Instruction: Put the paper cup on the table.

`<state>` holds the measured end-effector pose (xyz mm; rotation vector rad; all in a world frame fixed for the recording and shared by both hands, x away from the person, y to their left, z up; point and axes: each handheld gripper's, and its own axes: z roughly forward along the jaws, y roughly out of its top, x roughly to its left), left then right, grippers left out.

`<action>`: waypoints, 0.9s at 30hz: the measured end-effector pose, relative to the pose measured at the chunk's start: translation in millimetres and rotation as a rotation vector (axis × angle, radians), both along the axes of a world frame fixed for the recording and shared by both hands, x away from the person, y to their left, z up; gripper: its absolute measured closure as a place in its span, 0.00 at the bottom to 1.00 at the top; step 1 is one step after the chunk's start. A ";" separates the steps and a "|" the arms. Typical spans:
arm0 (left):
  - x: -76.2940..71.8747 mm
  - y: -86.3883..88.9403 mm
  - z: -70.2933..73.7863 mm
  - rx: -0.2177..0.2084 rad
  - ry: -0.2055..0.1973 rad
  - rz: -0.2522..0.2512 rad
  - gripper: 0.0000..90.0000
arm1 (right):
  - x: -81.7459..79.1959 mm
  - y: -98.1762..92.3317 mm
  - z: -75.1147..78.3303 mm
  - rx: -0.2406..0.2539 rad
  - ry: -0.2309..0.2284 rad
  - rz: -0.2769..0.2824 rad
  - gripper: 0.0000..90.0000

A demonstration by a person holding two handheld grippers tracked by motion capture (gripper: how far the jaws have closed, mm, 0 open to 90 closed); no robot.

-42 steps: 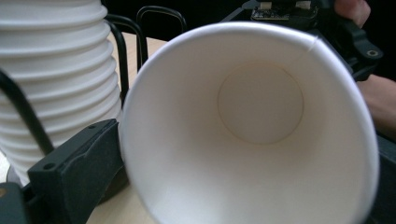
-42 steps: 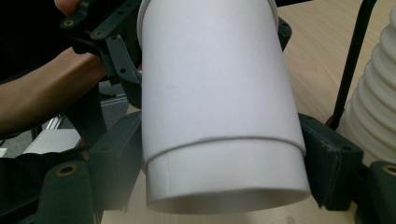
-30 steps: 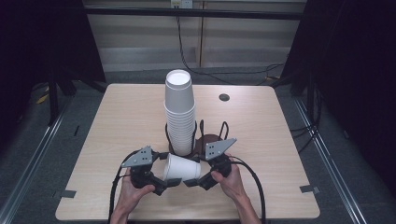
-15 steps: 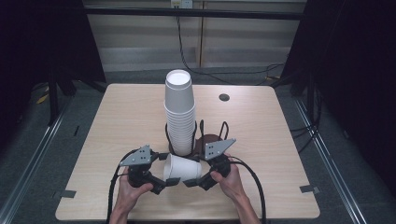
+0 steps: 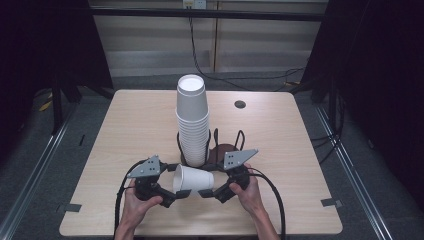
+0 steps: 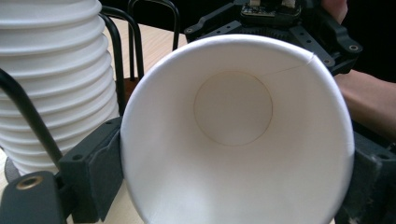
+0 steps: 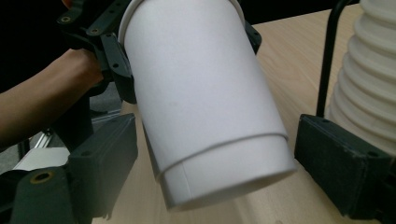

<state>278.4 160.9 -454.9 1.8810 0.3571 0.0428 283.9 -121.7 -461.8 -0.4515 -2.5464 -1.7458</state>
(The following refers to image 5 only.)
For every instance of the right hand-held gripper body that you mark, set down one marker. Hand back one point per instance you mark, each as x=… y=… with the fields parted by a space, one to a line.
x=236 y=159

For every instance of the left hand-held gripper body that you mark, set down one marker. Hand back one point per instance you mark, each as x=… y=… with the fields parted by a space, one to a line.
x=146 y=168

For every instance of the single white paper cup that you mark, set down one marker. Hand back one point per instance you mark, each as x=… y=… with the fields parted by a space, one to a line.
x=196 y=179

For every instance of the stack of white paper cups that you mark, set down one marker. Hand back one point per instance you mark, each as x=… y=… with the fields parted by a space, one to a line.
x=193 y=133

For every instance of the person's right hand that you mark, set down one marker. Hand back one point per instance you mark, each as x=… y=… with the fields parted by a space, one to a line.
x=251 y=198

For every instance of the person's left hand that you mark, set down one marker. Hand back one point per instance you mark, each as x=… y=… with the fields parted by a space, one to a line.
x=136 y=210

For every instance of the small black tape strip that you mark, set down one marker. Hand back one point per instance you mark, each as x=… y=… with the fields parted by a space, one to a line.
x=82 y=140

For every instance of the grey tape strip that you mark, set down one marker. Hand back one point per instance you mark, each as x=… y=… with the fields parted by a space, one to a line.
x=70 y=208
x=331 y=202

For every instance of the black metal stand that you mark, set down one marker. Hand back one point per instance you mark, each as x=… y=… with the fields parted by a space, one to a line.
x=57 y=110

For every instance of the yellow floor tape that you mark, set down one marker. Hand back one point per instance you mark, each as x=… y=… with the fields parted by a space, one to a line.
x=45 y=106

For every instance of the black horizontal bar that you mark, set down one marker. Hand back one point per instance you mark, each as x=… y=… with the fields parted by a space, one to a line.
x=250 y=15

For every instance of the dark curtain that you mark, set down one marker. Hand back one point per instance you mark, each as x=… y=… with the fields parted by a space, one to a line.
x=376 y=83
x=40 y=40

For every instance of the metal floor rail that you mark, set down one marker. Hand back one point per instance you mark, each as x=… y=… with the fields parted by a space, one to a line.
x=36 y=170
x=353 y=173

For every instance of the white wall socket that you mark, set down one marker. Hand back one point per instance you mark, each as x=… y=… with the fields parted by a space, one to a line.
x=199 y=4

